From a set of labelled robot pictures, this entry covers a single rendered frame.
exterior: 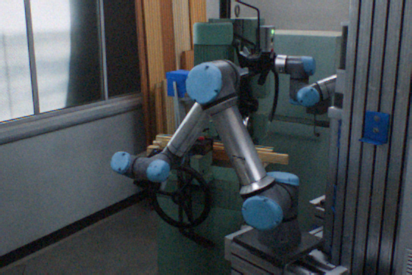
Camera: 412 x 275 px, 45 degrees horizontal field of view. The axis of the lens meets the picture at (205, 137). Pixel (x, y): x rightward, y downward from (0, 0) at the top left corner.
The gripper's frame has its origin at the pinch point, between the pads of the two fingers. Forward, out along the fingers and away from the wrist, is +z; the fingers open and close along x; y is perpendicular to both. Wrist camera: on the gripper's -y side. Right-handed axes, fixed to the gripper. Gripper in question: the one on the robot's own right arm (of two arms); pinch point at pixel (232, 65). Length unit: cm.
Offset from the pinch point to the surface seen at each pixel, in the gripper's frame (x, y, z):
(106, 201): 2, -148, 136
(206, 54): -1.8, 3.8, 11.7
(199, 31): -7.8, 11.3, 15.3
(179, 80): -49, -64, 67
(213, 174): 35.6, -32.0, 4.4
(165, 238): 58, -60, 29
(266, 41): -32.3, -14.7, -3.8
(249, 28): -29.3, -4.2, 1.8
